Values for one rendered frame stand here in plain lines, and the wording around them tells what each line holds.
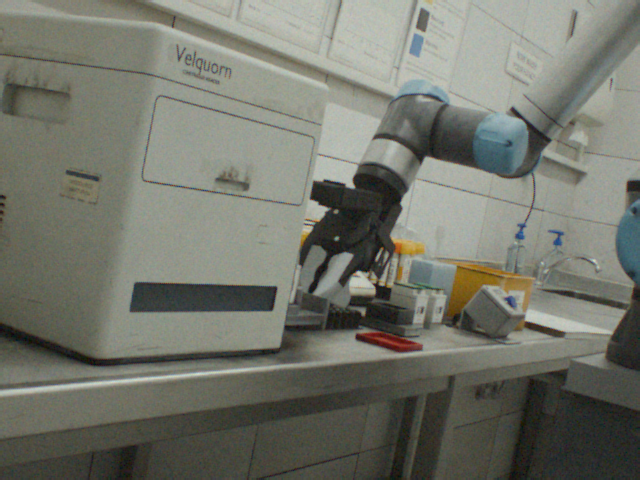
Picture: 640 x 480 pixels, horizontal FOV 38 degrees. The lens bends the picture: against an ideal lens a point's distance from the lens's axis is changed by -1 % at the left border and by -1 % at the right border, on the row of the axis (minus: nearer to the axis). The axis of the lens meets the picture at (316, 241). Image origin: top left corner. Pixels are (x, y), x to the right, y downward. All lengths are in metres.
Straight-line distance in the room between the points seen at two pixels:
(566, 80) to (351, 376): 0.51
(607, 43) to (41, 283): 0.81
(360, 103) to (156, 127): 1.51
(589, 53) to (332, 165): 1.04
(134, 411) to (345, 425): 1.79
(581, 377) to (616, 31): 0.46
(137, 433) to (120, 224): 0.20
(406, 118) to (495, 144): 0.13
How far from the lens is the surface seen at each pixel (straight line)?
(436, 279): 1.60
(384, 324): 1.39
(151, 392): 0.84
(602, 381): 1.22
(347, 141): 2.28
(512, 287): 1.71
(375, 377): 1.17
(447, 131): 1.23
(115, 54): 0.85
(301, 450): 2.44
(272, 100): 0.96
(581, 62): 1.33
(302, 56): 2.03
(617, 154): 3.82
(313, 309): 1.14
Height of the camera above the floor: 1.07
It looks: 3 degrees down
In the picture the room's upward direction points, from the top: 11 degrees clockwise
